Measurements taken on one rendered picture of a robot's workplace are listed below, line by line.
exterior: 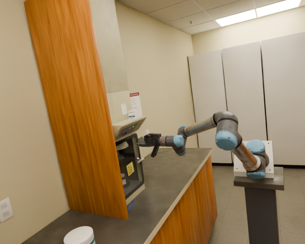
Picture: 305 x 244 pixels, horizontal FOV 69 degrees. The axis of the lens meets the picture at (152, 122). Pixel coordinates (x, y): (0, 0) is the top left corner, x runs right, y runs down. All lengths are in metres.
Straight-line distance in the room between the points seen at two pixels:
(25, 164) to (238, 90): 3.51
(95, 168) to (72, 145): 0.22
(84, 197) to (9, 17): 1.21
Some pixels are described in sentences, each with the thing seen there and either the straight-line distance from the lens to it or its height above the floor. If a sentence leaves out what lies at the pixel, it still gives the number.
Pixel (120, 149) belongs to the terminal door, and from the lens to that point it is 1.49.
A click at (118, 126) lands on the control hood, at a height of 1.50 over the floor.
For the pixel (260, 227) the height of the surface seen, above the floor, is 0.55.
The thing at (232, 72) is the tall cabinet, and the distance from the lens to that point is 4.19.
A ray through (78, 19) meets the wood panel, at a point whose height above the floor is 2.12.
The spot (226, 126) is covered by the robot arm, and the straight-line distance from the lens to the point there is 1.28.
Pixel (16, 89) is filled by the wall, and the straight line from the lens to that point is 1.57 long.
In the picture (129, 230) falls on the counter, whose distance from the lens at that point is 1.37.
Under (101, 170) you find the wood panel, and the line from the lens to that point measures 1.41.
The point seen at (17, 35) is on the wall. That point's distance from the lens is 1.67.
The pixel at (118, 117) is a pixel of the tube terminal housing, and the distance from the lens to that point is 1.50.
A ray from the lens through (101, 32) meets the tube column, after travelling 1.53.
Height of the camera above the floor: 1.70
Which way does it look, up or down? 9 degrees down
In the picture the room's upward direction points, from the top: 9 degrees counter-clockwise
